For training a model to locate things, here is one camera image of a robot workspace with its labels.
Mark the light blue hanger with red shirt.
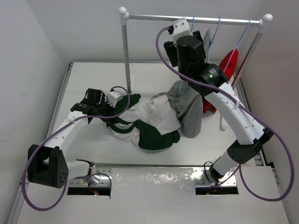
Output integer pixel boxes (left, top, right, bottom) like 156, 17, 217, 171
224, 19, 252, 72

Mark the white metal clothes rack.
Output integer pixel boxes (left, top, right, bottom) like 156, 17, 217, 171
118, 6, 273, 131

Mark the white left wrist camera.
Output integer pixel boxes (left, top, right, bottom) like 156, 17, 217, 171
107, 91, 123, 108

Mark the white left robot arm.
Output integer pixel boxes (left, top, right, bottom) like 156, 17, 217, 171
27, 88, 112, 189

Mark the light blue hanger with grey shirt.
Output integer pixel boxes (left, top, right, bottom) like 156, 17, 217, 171
206, 16, 221, 63

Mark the red t shirt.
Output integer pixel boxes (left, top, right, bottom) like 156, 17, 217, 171
202, 49, 239, 113

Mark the aluminium table frame rail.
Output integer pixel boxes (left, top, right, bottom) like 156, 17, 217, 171
7, 62, 73, 224

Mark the shiny metal base plate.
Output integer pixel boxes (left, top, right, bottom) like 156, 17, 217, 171
88, 167, 239, 189

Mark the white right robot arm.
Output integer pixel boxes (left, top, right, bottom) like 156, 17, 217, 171
164, 31, 273, 182

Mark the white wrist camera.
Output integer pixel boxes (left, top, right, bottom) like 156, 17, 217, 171
169, 17, 193, 46
107, 91, 123, 108

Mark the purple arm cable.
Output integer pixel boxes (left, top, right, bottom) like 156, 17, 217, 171
21, 86, 131, 211
155, 27, 293, 202

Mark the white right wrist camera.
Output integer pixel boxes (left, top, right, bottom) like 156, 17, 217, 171
169, 17, 193, 46

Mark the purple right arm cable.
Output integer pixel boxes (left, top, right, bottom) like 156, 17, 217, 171
155, 27, 293, 202

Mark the green and white t shirt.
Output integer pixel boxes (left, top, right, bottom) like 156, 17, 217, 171
106, 94, 181, 151

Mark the grey t shirt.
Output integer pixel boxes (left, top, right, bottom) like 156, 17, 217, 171
152, 80, 203, 138

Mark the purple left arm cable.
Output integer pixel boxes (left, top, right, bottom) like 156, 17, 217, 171
21, 86, 131, 211

